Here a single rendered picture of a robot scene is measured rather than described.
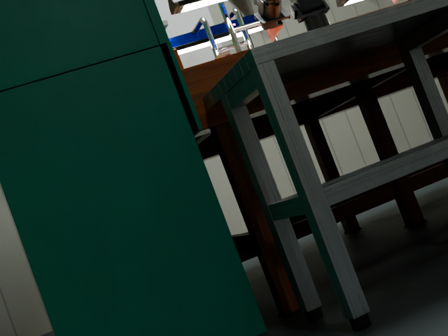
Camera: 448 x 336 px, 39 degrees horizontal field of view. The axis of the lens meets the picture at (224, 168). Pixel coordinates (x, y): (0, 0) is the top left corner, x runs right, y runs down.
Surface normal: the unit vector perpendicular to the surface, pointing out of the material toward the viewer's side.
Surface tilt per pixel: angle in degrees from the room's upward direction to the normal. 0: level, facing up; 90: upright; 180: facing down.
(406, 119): 90
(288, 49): 90
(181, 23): 90
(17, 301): 90
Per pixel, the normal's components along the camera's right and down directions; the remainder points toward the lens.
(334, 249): 0.28, -0.15
